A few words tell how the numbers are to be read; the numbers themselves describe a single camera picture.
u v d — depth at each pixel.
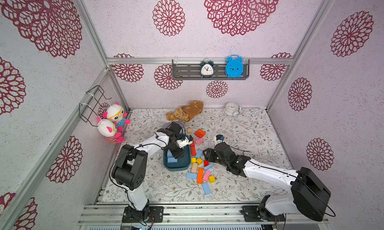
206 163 0.88
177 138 0.82
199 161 0.90
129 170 0.47
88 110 0.75
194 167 0.88
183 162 0.90
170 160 0.91
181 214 0.75
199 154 0.93
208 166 0.88
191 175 0.87
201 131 1.07
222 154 0.64
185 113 1.05
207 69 0.90
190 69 0.93
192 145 0.98
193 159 0.90
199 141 1.01
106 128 0.83
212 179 0.84
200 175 0.86
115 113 0.93
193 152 0.95
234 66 0.90
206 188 0.81
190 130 1.06
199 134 1.06
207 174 0.87
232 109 1.17
